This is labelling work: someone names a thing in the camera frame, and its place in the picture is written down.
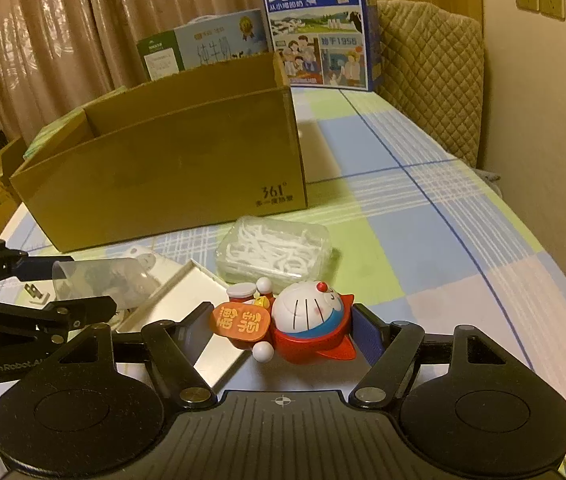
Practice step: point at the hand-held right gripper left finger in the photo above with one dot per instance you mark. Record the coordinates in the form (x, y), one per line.
(185, 334)

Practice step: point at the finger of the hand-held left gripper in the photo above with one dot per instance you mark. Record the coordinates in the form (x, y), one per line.
(38, 268)
(58, 312)

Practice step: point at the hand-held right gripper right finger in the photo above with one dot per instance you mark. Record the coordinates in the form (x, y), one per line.
(366, 332)

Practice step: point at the small white charger plug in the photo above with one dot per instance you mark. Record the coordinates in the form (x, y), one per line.
(38, 296)

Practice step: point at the red and blue cat figurine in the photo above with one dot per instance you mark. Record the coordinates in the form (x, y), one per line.
(308, 317)

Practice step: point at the clear plastic container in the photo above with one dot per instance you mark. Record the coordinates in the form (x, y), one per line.
(113, 280)

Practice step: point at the brown cardboard box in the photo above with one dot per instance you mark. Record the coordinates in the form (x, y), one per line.
(173, 175)

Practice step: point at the white shallow tray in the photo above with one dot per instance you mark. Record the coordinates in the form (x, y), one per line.
(188, 290)

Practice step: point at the clear box of floss picks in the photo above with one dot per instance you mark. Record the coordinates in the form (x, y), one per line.
(275, 247)

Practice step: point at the green drink carton pack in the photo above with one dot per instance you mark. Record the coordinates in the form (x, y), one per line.
(55, 127)

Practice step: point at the beige curtain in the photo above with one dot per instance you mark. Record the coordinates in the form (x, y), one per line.
(63, 25)

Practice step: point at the beige quilted chair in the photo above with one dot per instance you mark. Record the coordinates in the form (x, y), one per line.
(428, 75)

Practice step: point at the light blue milk carton box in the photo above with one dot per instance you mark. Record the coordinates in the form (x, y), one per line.
(213, 40)

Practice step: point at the dark blue milk carton box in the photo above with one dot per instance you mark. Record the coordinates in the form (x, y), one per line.
(313, 25)

